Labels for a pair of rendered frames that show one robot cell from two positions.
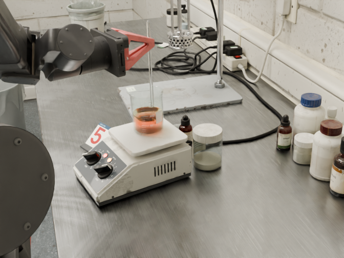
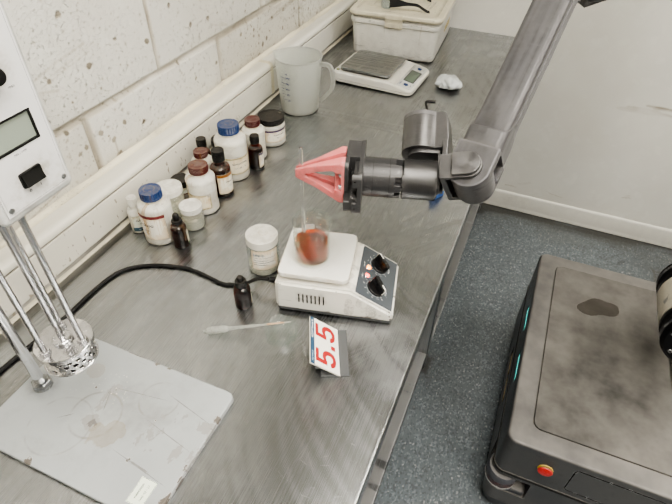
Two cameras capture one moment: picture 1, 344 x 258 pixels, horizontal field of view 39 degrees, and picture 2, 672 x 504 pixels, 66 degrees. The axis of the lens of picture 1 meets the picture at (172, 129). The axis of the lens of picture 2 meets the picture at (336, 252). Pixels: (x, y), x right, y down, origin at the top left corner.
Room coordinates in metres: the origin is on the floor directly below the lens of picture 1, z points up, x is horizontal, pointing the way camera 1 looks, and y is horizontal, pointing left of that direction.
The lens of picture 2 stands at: (1.34, 0.47, 1.43)
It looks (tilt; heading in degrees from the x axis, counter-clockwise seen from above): 42 degrees down; 218
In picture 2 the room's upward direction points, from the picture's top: 1 degrees clockwise
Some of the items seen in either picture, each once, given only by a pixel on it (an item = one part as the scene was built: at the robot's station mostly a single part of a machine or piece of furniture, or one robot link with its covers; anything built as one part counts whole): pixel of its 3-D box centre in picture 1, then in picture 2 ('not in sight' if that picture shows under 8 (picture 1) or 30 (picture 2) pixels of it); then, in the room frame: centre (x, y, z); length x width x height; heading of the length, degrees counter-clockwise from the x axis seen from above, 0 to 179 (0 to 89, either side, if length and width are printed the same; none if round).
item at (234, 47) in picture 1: (230, 50); not in sight; (1.46, -0.19, 0.80); 0.07 x 0.04 x 0.02; 106
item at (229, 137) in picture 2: not in sight; (231, 149); (0.69, -0.35, 0.81); 0.07 x 0.07 x 0.13
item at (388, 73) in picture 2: not in sight; (382, 71); (0.02, -0.39, 0.77); 0.26 x 0.19 x 0.05; 103
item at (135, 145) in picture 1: (147, 134); (319, 254); (0.85, 0.05, 0.83); 0.12 x 0.12 x 0.01; 29
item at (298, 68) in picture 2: not in sight; (304, 83); (0.33, -0.44, 0.82); 0.18 x 0.13 x 0.15; 104
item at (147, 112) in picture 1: (146, 111); (313, 240); (0.86, 0.05, 0.88); 0.07 x 0.06 x 0.08; 91
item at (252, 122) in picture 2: not in sight; (253, 137); (0.60, -0.36, 0.80); 0.06 x 0.06 x 0.10
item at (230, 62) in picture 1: (215, 46); not in sight; (1.60, -0.16, 0.77); 0.40 x 0.06 x 0.04; 16
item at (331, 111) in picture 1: (329, 124); (135, 213); (0.95, -0.34, 0.79); 0.03 x 0.03 x 0.08
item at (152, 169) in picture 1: (136, 157); (333, 274); (0.83, 0.07, 0.79); 0.22 x 0.13 x 0.08; 119
